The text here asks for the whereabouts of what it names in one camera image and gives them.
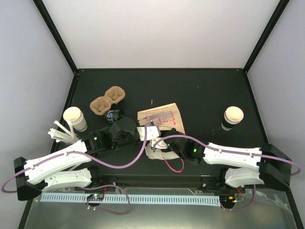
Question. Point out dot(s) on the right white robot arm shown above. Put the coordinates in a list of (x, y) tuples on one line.
[(265, 165)]

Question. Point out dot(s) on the cake print paper bag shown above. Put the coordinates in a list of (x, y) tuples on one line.
[(166, 117)]

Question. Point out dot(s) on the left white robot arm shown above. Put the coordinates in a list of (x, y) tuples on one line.
[(45, 173)]

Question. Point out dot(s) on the right black paper cup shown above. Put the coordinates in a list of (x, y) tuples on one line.
[(232, 116)]

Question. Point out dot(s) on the white stacked paper cups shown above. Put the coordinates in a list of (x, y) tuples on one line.
[(75, 116)]

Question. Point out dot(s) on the light blue cable duct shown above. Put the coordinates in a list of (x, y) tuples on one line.
[(133, 199)]

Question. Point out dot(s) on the brown cardboard cup carrier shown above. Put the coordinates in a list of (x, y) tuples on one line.
[(103, 104)]

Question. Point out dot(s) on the black cup lying sideways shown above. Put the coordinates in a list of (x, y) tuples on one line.
[(112, 116)]

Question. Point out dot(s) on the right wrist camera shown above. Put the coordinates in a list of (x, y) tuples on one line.
[(161, 145)]

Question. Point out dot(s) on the small circuit board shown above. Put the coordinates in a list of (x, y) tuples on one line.
[(95, 197)]

